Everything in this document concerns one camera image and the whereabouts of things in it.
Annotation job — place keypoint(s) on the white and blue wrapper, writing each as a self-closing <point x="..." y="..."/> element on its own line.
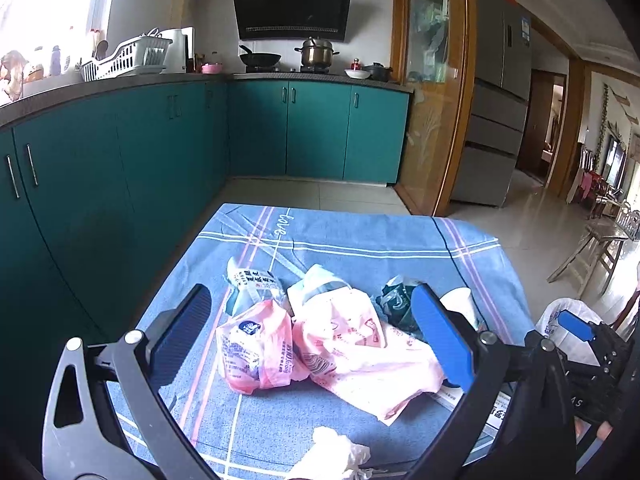
<point x="317" y="280"/>

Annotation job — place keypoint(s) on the teal kitchen base cabinets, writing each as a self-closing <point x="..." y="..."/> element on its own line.
<point x="320" y="130"/>

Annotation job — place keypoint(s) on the person's right hand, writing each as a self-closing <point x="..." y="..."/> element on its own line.
<point x="597" y="431"/>

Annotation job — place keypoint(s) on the clear printed snack packet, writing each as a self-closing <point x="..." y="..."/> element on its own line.
<point x="247" y="277"/>

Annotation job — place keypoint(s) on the white paper cup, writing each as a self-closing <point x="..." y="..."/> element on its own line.
<point x="457" y="302"/>

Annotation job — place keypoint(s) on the wood framed glass door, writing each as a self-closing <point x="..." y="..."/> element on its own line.
<point x="430" y="110"/>

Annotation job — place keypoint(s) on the wooden stool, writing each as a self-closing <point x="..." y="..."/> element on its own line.
<point x="595" y="245"/>

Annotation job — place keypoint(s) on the steel cooking pot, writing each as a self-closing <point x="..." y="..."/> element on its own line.
<point x="316" y="54"/>

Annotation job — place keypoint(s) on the black lidded pot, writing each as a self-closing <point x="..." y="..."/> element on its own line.
<point x="377" y="72"/>

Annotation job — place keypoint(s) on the black wok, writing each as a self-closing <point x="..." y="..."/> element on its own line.
<point x="260" y="58"/>

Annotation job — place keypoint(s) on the white kettle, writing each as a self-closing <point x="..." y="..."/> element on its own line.
<point x="175" y="50"/>

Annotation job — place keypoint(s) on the gas stove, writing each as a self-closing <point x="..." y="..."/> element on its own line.
<point x="295" y="70"/>

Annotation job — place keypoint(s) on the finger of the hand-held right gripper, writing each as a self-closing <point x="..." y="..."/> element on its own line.
<point x="575" y="326"/>

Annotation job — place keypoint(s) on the dark green plastic bag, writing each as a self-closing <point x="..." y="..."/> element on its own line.
<point x="395" y="302"/>

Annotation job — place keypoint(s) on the white crumpled tissue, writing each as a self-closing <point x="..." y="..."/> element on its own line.
<point x="330" y="452"/>

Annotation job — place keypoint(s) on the black range hood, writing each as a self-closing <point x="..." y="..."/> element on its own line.
<point x="292" y="5"/>

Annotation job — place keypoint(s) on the white dish rack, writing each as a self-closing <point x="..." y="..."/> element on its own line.
<point x="125" y="57"/>

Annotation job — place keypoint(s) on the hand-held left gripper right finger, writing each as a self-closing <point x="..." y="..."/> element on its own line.
<point x="442" y="340"/>

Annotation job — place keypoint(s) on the pink bowl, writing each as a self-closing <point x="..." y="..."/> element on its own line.
<point x="212" y="68"/>

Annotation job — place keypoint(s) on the white woven sack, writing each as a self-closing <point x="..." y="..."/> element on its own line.
<point x="547" y="322"/>

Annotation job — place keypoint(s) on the grey refrigerator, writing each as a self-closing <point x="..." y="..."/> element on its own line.
<point x="492" y="110"/>

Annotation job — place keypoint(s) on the white printed leaflet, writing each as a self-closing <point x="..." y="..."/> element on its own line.
<point x="450" y="400"/>

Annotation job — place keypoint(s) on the small pink plastic bag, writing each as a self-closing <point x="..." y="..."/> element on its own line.
<point x="260" y="355"/>

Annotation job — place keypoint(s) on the red chairs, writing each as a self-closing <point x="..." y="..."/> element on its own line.
<point x="592" y="190"/>

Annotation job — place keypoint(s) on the large pink plastic bag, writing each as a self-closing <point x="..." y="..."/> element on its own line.
<point x="350" y="360"/>

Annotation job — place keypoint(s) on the blue striped tablecloth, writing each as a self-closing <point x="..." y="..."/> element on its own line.
<point x="350" y="240"/>

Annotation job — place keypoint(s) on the white bowl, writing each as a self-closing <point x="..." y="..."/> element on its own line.
<point x="358" y="74"/>

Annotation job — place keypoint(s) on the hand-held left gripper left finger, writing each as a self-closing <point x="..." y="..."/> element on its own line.
<point x="185" y="330"/>

